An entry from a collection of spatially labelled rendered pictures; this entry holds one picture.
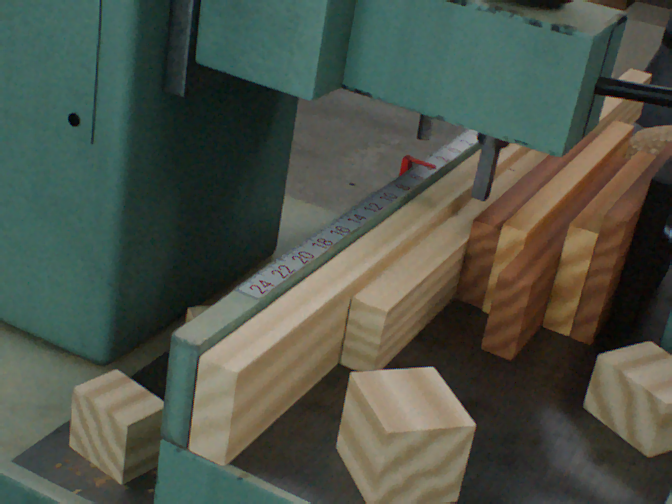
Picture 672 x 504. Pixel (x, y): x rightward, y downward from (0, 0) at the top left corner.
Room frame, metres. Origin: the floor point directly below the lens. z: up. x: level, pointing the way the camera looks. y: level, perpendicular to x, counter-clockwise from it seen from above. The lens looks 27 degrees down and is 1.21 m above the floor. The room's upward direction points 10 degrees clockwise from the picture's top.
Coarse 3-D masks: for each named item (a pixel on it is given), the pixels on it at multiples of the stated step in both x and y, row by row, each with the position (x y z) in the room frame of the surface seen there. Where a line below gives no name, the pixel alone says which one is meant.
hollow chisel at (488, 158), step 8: (480, 152) 0.64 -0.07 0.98; (488, 152) 0.63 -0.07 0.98; (496, 152) 0.63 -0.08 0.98; (480, 160) 0.64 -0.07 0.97; (488, 160) 0.63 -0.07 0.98; (496, 160) 0.64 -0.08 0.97; (480, 168) 0.64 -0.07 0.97; (488, 168) 0.63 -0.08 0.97; (480, 176) 0.63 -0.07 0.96; (488, 176) 0.63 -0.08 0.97; (480, 184) 0.63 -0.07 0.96; (488, 184) 0.63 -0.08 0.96; (472, 192) 0.64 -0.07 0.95; (480, 192) 0.63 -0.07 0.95; (488, 192) 0.64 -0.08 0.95; (480, 200) 0.63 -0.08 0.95
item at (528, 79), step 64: (384, 0) 0.63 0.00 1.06; (448, 0) 0.62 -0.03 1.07; (512, 0) 0.63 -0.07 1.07; (576, 0) 0.66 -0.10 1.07; (384, 64) 0.63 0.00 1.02; (448, 64) 0.62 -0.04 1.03; (512, 64) 0.60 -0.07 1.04; (576, 64) 0.59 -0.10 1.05; (512, 128) 0.60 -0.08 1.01; (576, 128) 0.60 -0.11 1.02
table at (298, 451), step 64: (448, 320) 0.57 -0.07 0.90; (640, 320) 0.61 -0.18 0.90; (320, 384) 0.48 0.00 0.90; (448, 384) 0.51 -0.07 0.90; (512, 384) 0.52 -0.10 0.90; (576, 384) 0.53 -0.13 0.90; (256, 448) 0.42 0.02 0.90; (320, 448) 0.43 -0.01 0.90; (512, 448) 0.46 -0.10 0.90; (576, 448) 0.47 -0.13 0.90
